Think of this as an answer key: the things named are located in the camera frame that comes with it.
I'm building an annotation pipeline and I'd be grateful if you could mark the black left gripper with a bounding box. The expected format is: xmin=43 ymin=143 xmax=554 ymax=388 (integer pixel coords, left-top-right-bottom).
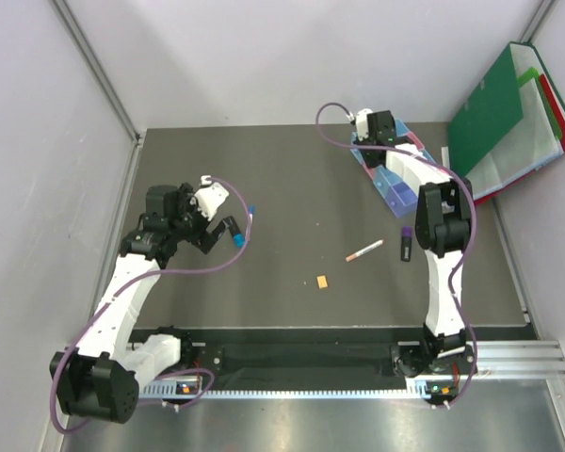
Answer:
xmin=169 ymin=183 xmax=229 ymax=253

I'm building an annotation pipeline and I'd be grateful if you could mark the black highlighter blue cap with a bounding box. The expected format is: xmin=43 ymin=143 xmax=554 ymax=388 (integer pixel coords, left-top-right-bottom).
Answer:
xmin=222 ymin=216 xmax=245 ymax=249

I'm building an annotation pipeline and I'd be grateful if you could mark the pink plastic drawer bin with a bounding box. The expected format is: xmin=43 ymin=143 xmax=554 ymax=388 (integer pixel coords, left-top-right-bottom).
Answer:
xmin=359 ymin=131 xmax=420 ymax=169

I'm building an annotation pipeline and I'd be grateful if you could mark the light blue drawer bin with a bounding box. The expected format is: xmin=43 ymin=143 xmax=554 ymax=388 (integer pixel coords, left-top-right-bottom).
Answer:
xmin=367 ymin=166 xmax=406 ymax=197

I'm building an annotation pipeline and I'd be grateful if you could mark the purple plastic drawer bin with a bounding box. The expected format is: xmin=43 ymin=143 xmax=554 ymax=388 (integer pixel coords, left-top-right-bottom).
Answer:
xmin=383 ymin=182 xmax=417 ymax=218

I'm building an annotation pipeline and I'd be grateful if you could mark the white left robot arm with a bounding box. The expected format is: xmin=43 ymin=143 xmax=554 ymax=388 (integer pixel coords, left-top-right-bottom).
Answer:
xmin=49 ymin=175 xmax=239 ymax=433

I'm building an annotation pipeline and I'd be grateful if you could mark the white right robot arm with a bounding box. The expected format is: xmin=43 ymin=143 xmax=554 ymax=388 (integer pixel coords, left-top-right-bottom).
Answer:
xmin=351 ymin=108 xmax=472 ymax=377

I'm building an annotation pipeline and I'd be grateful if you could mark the black highlighter purple cap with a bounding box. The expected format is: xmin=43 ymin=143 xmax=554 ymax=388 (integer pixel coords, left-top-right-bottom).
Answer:
xmin=400 ymin=226 xmax=412 ymax=262

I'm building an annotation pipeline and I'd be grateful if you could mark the green binder folder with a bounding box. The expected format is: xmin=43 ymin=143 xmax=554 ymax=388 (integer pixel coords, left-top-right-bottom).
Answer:
xmin=446 ymin=41 xmax=565 ymax=178

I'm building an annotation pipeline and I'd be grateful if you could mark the orange eraser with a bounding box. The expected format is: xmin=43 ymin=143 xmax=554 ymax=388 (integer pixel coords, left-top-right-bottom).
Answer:
xmin=316 ymin=275 xmax=328 ymax=289

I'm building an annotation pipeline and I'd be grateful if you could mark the white marker pink cap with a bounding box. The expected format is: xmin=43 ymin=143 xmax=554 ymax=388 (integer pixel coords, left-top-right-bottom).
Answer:
xmin=346 ymin=239 xmax=384 ymax=262

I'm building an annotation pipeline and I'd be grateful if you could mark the translucent light blue folder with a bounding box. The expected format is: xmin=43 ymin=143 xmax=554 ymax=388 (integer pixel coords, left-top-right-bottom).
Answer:
xmin=465 ymin=44 xmax=565 ymax=202

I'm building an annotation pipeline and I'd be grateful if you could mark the red folder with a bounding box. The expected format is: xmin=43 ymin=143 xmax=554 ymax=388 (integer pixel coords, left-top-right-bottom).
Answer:
xmin=468 ymin=68 xmax=565 ymax=204

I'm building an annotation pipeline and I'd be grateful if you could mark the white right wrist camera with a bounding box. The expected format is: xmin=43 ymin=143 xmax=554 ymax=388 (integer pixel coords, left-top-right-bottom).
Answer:
xmin=347 ymin=108 xmax=373 ymax=140

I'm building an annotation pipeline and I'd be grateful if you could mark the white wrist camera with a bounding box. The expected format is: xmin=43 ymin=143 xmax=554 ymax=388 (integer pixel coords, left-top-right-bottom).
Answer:
xmin=347 ymin=108 xmax=373 ymax=140
xmin=194 ymin=175 xmax=229 ymax=221

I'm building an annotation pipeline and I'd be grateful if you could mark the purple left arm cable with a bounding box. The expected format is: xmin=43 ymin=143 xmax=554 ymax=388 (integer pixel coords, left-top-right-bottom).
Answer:
xmin=49 ymin=176 xmax=255 ymax=434

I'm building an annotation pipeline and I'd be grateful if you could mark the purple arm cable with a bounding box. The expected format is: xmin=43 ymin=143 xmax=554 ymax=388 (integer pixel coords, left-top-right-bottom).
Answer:
xmin=49 ymin=176 xmax=255 ymax=434
xmin=315 ymin=102 xmax=479 ymax=410

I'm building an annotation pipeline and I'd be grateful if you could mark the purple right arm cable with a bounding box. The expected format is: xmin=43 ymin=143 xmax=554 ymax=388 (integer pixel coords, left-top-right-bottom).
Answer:
xmin=315 ymin=102 xmax=479 ymax=410

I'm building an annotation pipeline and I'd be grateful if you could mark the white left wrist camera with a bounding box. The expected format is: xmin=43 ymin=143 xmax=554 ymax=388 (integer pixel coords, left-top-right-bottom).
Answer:
xmin=194 ymin=175 xmax=229 ymax=221

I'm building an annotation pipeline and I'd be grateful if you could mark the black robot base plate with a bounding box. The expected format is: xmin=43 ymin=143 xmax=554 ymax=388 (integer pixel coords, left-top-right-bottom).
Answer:
xmin=131 ymin=324 xmax=476 ymax=378

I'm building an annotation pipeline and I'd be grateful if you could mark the aluminium cable duct rail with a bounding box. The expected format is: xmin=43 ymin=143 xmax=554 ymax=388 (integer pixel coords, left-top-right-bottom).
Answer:
xmin=138 ymin=341 xmax=565 ymax=405

